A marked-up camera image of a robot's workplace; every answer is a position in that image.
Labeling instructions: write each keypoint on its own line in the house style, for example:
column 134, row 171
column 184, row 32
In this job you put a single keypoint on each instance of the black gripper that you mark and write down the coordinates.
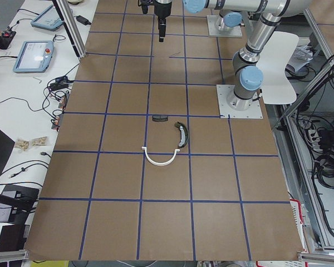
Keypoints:
column 162, row 10

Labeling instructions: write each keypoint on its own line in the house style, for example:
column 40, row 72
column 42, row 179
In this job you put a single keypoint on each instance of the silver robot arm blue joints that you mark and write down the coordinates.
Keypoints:
column 249, row 77

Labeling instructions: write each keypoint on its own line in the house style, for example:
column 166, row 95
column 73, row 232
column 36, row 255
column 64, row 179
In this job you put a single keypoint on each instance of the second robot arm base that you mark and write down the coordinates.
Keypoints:
column 227, row 20

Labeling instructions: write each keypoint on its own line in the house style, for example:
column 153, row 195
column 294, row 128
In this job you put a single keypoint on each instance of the black power adapter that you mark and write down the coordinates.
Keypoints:
column 83, row 20

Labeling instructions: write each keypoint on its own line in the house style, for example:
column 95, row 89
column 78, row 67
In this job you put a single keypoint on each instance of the small black mesh part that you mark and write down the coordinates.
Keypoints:
column 160, row 118

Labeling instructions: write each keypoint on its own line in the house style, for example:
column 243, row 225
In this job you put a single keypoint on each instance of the far blue teach pendant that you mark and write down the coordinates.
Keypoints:
column 48, row 19

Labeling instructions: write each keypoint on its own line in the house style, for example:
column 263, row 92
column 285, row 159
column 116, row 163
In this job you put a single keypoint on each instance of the blue teach pendant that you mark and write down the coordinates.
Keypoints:
column 34, row 57
column 48, row 19

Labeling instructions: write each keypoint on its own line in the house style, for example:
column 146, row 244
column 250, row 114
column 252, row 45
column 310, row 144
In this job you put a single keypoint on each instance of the black usb hub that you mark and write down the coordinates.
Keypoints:
column 61, row 82

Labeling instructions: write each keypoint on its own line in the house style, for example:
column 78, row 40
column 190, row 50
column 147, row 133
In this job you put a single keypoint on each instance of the grey green curved part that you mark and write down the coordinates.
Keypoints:
column 184, row 134

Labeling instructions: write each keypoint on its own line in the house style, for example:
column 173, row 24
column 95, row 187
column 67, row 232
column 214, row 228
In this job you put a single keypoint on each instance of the near blue teach pendant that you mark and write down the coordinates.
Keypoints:
column 34, row 57

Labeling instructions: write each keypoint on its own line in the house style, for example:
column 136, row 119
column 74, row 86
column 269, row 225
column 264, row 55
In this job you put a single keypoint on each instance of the white plastic chair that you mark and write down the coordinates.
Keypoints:
column 276, row 88

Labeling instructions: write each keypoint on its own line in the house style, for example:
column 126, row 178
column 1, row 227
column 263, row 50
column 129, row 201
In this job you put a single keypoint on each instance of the white curved plastic part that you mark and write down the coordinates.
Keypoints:
column 160, row 160

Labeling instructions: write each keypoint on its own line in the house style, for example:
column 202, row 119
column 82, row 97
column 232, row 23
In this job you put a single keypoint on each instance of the bag of wooden pieces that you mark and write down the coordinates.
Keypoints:
column 22, row 144

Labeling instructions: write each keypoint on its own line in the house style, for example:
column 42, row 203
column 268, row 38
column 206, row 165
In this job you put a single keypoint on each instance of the black box device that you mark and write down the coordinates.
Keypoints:
column 17, row 204

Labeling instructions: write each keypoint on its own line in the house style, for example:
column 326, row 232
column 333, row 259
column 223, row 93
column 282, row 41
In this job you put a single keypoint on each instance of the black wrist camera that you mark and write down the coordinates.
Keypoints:
column 144, row 5

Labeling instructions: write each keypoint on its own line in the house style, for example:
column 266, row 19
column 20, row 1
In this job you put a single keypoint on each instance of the aluminium frame post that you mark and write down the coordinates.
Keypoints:
column 66, row 16

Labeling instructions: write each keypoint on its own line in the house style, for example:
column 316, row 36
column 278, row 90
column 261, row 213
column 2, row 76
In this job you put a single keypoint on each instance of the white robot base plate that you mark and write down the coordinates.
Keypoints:
column 230, row 106

